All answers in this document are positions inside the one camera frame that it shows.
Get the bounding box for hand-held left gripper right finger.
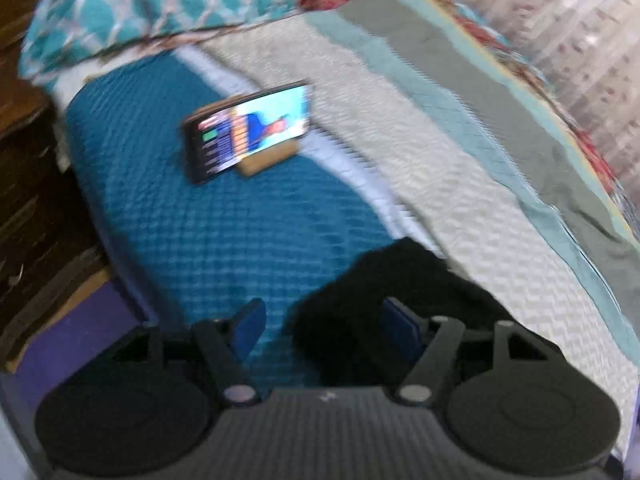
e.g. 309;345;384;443
379;296;562;407

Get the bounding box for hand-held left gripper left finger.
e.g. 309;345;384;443
114;297;268;407

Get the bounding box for black pants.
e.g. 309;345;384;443
289;236;517;392

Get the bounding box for wooden phone stand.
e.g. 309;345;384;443
236;141;302;178

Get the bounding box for purple mat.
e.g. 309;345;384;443
10;280;151;411

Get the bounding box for smartphone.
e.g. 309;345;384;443
182;79;315;186

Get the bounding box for brown wooden bedside cabinet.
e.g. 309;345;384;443
0;0;113;351

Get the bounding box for teal patterned pillow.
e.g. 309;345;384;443
17;0;301;96

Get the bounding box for leaf print curtain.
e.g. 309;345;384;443
435;0;640;171

